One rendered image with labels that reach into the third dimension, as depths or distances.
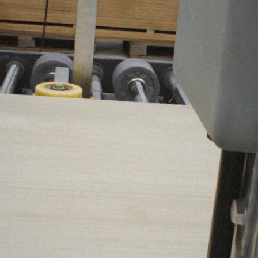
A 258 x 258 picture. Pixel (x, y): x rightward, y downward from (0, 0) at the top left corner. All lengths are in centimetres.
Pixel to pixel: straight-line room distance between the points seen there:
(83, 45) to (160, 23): 488
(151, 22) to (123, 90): 446
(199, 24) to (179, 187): 65
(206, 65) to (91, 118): 89
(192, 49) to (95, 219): 54
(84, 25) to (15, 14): 483
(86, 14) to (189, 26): 107
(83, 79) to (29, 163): 45
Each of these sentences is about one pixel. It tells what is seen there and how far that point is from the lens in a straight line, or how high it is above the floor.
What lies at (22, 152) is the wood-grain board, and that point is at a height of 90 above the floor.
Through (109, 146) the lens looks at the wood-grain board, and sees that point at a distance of 93.
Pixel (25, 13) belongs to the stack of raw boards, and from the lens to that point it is 607.
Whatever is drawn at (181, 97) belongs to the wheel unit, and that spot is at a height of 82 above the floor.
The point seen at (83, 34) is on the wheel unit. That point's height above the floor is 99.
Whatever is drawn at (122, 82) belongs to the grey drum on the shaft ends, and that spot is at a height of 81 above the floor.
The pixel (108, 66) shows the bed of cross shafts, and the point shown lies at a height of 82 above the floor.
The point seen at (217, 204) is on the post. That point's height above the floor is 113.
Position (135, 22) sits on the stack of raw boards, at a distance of 610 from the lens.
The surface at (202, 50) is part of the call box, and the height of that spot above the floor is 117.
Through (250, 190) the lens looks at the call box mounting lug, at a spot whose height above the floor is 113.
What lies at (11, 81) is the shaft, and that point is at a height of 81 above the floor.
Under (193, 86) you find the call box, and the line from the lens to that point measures 17.
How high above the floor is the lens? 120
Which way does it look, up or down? 17 degrees down
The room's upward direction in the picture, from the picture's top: 5 degrees clockwise
